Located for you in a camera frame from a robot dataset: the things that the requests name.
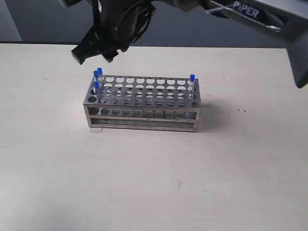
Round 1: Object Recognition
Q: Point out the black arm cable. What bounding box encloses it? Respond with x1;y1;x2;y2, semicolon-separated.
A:
117;4;156;46

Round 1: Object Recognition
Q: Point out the clear tape piece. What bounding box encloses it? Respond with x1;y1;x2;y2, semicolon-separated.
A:
90;128;103;133

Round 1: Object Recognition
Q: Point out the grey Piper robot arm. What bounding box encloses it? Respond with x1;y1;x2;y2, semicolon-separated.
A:
72;0;308;88

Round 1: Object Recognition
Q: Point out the steel test tube rack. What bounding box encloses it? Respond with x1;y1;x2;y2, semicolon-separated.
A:
83;75;202;132

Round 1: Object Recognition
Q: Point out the blue-capped tube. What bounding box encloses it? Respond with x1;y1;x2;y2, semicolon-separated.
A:
188;74;195;100
93;81;100;103
93;70;100;83
97;67;103;101

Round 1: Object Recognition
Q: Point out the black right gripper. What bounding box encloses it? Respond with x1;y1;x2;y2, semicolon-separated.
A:
71;0;155;64

